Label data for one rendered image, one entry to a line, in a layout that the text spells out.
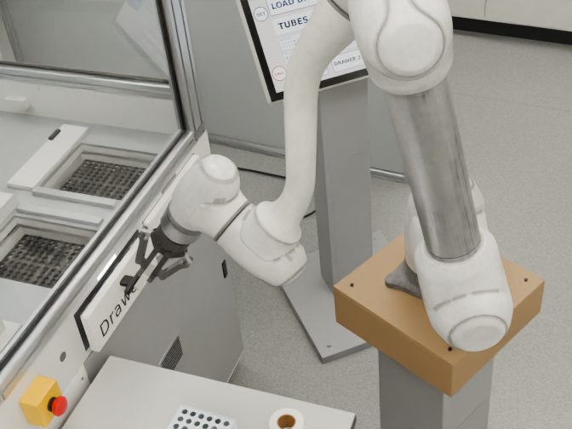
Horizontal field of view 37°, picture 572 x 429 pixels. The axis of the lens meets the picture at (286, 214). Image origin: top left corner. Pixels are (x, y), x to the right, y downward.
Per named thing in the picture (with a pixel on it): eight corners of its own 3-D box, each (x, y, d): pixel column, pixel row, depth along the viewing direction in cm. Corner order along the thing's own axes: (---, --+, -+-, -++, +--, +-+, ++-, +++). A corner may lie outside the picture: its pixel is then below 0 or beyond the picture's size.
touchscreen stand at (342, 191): (443, 321, 295) (453, 59, 231) (323, 363, 285) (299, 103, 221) (379, 236, 333) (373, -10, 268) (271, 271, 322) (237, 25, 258)
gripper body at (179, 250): (203, 227, 177) (186, 250, 183) (169, 204, 176) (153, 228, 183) (188, 251, 172) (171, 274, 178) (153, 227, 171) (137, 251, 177)
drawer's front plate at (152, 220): (205, 187, 230) (199, 154, 223) (157, 258, 210) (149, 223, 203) (200, 186, 231) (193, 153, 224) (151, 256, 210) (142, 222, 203)
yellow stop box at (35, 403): (68, 402, 174) (59, 379, 170) (48, 430, 169) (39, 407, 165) (47, 396, 176) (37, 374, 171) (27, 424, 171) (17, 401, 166)
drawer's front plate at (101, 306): (157, 265, 207) (149, 231, 200) (99, 353, 187) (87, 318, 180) (151, 264, 208) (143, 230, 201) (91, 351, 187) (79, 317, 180)
